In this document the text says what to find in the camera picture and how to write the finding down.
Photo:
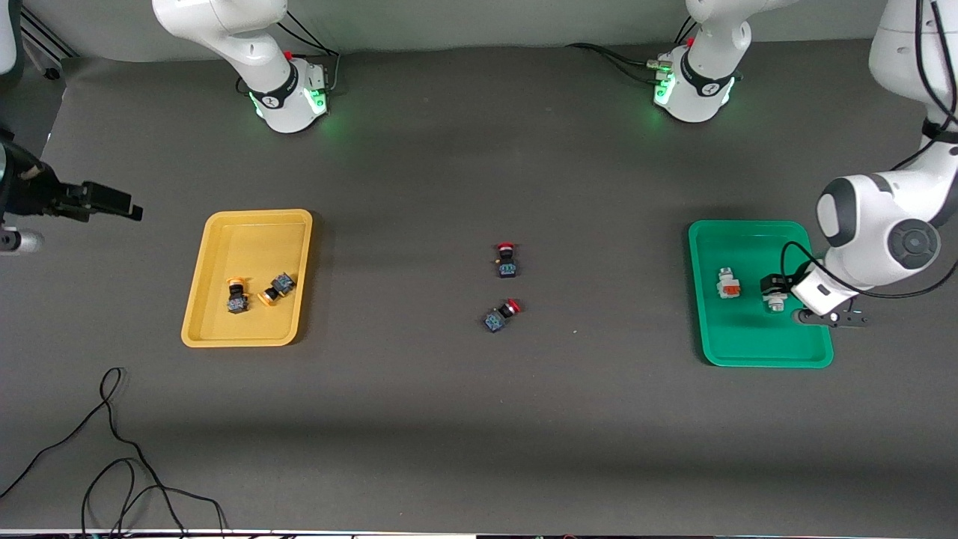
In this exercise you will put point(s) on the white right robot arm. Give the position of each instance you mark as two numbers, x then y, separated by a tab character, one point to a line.
247	45

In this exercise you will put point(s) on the green plastic tray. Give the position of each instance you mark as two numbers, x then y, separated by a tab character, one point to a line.
741	337

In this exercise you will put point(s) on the yellow push button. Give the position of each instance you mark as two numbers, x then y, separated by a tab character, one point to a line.
277	289
237	296

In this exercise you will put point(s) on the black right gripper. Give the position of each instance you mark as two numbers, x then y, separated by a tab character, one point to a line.
43	196

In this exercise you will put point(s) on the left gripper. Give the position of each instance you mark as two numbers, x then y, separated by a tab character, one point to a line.
775	285

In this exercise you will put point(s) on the aluminium frame profile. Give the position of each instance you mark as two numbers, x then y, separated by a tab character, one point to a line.
49	45

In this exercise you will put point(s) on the red push button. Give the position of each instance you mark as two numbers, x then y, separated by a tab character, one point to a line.
507	260
501	315

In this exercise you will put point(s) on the white orange push button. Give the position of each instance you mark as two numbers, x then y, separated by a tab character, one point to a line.
728	283
775	302

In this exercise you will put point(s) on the yellow plastic tray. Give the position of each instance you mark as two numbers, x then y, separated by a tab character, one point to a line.
251	322

